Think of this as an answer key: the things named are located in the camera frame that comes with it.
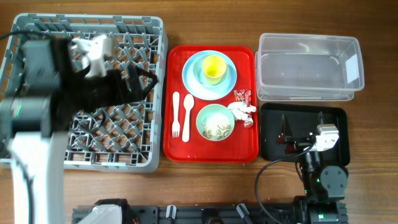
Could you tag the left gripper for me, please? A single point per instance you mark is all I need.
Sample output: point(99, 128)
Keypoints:
point(111, 84)

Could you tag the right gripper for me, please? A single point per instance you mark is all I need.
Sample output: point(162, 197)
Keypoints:
point(285, 137)

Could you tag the white plastic fork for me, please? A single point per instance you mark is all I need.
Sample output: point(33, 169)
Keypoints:
point(175, 124)

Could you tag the white plastic spoon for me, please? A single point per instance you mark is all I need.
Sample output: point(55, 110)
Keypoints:
point(188, 104)

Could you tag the white tissue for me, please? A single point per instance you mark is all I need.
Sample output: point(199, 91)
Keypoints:
point(241, 111)

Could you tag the red candy wrapper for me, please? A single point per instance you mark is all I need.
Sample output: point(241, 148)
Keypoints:
point(244, 96)

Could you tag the mint green bowl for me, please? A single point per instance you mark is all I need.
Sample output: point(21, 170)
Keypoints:
point(214, 109)

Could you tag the yellow plastic cup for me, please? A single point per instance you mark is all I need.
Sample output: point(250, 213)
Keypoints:
point(214, 68)

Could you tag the rice food scraps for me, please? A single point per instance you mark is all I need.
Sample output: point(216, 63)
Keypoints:
point(216, 127)

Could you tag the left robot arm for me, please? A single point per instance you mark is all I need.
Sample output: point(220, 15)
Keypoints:
point(38, 107)

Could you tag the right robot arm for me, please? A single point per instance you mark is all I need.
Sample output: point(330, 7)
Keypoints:
point(324, 182)

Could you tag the black waste tray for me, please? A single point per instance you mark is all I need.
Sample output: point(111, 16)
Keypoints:
point(303, 120)

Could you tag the grey dishwasher rack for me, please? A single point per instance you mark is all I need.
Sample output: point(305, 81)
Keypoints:
point(122, 138)

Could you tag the light blue plate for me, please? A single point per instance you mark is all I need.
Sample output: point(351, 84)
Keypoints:
point(194, 81)

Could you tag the clear plastic bin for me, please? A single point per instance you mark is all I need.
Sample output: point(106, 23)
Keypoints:
point(308, 67)

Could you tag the red plastic tray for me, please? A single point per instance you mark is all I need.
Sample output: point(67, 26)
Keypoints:
point(243, 143)

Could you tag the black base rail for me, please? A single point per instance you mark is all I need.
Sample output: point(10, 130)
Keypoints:
point(285, 213)

